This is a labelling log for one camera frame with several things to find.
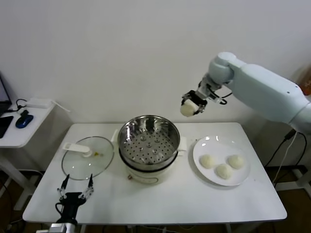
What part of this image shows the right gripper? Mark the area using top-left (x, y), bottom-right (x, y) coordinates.
top-left (181, 84), bottom-right (216, 115)

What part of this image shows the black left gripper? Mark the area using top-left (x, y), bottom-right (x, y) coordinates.
top-left (56, 173), bottom-right (95, 223)

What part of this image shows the white steamed baozi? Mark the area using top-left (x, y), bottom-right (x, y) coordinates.
top-left (216, 164), bottom-right (233, 180)
top-left (227, 154), bottom-right (244, 169)
top-left (199, 154), bottom-right (216, 169)
top-left (180, 100), bottom-right (198, 117)

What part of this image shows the stainless steel steamer basket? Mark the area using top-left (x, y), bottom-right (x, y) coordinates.
top-left (111, 115), bottom-right (188, 172)

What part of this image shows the white round plate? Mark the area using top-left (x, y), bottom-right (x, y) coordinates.
top-left (193, 134), bottom-right (251, 187)

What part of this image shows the white electric cooker base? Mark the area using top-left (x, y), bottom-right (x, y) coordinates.
top-left (119, 145), bottom-right (188, 185)

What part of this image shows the white side table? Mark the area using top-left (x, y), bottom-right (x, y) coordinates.
top-left (0, 98), bottom-right (73, 212)

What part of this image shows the blue computer mouse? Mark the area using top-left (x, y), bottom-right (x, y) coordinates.
top-left (15, 115), bottom-right (34, 129)

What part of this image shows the white power adapter box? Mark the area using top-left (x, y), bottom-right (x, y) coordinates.
top-left (25, 98), bottom-right (53, 109)

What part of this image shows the black flat phone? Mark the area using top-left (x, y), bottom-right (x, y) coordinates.
top-left (0, 116), bottom-right (15, 139)

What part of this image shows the orange object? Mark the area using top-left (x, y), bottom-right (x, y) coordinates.
top-left (301, 77), bottom-right (311, 97)

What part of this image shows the black laptop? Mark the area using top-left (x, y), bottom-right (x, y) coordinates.
top-left (0, 71), bottom-right (13, 117)

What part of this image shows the white stand foot bar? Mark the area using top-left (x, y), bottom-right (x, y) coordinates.
top-left (276, 167), bottom-right (311, 192)

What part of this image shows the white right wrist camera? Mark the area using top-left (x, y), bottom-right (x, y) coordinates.
top-left (208, 93), bottom-right (224, 104)

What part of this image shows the glass lid white handle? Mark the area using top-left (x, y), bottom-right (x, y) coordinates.
top-left (61, 136), bottom-right (115, 181)

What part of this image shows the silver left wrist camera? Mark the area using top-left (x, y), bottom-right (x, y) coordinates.
top-left (50, 223), bottom-right (68, 233)

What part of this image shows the thin white adapter cable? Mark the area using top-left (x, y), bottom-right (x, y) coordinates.
top-left (51, 100), bottom-right (71, 113)

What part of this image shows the black power cable with plug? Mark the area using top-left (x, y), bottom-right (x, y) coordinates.
top-left (264, 130), bottom-right (308, 168)

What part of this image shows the black looped cable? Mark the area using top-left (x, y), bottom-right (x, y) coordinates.
top-left (3, 98), bottom-right (27, 114)

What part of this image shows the white power cable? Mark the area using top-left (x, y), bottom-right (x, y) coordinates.
top-left (276, 132), bottom-right (298, 187)

